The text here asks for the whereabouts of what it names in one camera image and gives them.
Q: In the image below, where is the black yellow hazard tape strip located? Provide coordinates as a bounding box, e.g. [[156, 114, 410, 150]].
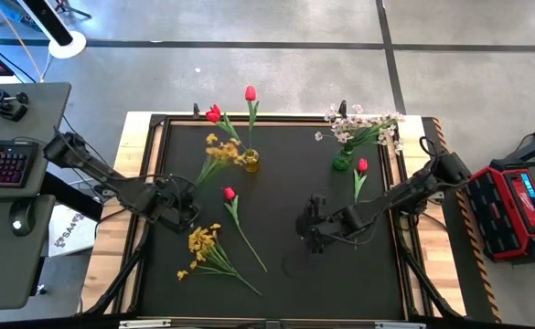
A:
[[431, 117, 502, 324]]

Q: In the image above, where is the black computer mouse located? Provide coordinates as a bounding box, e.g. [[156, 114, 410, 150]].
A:
[[9, 197, 37, 238]]

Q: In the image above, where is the white artificial flower bunch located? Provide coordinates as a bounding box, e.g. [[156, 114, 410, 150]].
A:
[[314, 103, 406, 155]]

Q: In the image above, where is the green glass vase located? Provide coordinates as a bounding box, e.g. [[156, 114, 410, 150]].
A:
[[332, 145, 355, 172]]

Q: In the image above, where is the grey desk top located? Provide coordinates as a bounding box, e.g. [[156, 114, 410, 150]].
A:
[[0, 81, 72, 200], [0, 194, 57, 312]]

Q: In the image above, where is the black camera mount gadget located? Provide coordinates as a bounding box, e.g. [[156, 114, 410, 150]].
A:
[[0, 89, 29, 122]]

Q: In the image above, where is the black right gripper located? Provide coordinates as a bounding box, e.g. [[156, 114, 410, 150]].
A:
[[295, 195, 341, 255]]

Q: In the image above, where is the black backlit keyboard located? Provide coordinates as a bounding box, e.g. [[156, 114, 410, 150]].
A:
[[0, 140, 40, 189]]

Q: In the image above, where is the black pole white round base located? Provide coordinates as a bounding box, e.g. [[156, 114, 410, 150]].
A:
[[17, 0, 88, 59]]

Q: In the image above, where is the open-petalled red artificial tulip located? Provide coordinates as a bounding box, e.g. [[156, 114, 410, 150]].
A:
[[205, 103, 249, 153]]

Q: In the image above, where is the silver metal bracket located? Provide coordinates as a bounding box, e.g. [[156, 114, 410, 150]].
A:
[[375, 322, 426, 329], [119, 318, 172, 329]]

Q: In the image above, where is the yellow artificial flower bunch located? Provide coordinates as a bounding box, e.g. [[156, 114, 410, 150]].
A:
[[177, 222, 263, 297], [195, 133, 246, 187]]

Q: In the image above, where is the red black tool box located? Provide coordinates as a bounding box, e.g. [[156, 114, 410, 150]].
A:
[[465, 157, 535, 264]]

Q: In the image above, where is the white printed label sheet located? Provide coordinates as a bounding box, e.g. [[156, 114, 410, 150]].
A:
[[49, 204, 100, 258]]

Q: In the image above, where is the yellow glass vase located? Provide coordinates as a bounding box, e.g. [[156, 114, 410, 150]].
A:
[[242, 148, 261, 174]]

